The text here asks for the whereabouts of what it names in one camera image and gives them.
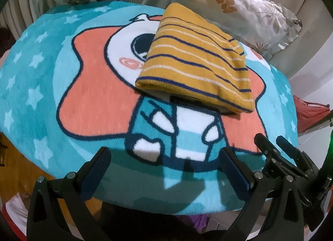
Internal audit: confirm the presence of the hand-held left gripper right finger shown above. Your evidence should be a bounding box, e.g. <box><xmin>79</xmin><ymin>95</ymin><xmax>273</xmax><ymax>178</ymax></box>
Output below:
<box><xmin>219</xmin><ymin>147</ymin><xmax>304</xmax><ymax>241</ymax></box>

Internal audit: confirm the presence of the red cloth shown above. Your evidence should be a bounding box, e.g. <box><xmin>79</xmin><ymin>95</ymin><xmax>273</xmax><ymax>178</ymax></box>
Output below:
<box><xmin>293</xmin><ymin>95</ymin><xmax>332</xmax><ymax>133</ymax></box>

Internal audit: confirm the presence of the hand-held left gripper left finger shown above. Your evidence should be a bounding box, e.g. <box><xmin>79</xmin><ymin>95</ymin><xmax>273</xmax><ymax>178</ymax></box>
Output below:
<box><xmin>26</xmin><ymin>146</ymin><xmax>112</xmax><ymax>241</ymax></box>

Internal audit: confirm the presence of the teal cartoon printed blanket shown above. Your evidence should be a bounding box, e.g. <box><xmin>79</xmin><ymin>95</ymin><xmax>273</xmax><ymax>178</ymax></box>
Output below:
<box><xmin>0</xmin><ymin>0</ymin><xmax>298</xmax><ymax>215</ymax></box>

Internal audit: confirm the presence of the beige curtain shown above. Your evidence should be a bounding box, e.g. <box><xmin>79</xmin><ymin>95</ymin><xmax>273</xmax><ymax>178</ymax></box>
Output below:
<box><xmin>0</xmin><ymin>0</ymin><xmax>41</xmax><ymax>32</ymax></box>

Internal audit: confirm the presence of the purple cloth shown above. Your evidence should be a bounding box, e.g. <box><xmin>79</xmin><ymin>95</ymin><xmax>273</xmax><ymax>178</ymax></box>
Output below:
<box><xmin>182</xmin><ymin>214</ymin><xmax>209</xmax><ymax>239</ymax></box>

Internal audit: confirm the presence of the yellow striped knit top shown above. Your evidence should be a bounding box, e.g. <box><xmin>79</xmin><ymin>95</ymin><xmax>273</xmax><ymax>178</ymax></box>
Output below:
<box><xmin>135</xmin><ymin>2</ymin><xmax>255</xmax><ymax>115</ymax></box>

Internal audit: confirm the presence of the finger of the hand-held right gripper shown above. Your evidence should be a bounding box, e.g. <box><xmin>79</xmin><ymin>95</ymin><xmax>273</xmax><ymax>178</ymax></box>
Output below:
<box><xmin>276</xmin><ymin>135</ymin><xmax>313</xmax><ymax>172</ymax></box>
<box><xmin>253</xmin><ymin>132</ymin><xmax>300</xmax><ymax>179</ymax></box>

